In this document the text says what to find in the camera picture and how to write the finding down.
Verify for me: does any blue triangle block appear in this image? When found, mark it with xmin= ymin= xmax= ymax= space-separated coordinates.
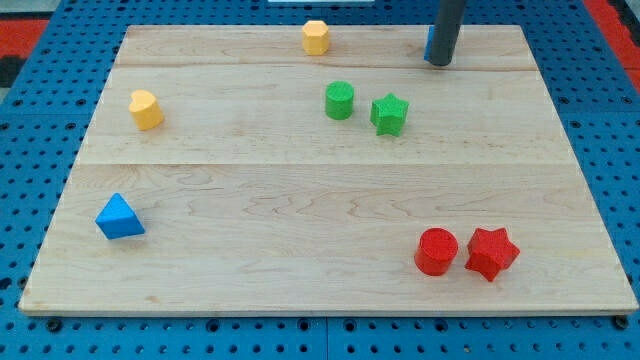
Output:
xmin=95 ymin=193 xmax=145 ymax=240

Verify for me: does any green cylinder block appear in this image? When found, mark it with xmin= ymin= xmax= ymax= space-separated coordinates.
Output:
xmin=325 ymin=81 xmax=355 ymax=120

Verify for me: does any wooden board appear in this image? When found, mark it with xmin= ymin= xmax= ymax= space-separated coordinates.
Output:
xmin=19 ymin=25 xmax=638 ymax=317

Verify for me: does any green star block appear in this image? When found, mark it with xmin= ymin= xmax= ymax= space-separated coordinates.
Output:
xmin=370 ymin=93 xmax=409 ymax=137

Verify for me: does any red cylinder block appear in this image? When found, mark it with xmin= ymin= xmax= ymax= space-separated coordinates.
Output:
xmin=414 ymin=227 xmax=459 ymax=276

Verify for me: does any yellow hexagon block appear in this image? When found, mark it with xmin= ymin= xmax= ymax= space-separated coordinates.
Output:
xmin=302 ymin=20 xmax=330 ymax=56

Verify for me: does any blue block behind rod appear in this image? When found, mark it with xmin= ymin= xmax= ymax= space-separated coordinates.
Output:
xmin=424 ymin=25 xmax=437 ymax=64

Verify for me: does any red star block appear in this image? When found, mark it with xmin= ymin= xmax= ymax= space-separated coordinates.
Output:
xmin=465 ymin=227 xmax=520 ymax=282

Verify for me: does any yellow heart block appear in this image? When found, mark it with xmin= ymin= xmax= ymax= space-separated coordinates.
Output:
xmin=128 ymin=89 xmax=164 ymax=131

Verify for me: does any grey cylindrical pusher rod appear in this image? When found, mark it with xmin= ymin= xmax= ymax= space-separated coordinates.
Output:
xmin=432 ymin=0 xmax=466 ymax=66

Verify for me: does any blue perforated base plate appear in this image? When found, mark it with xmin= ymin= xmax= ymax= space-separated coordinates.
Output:
xmin=1 ymin=1 xmax=639 ymax=359

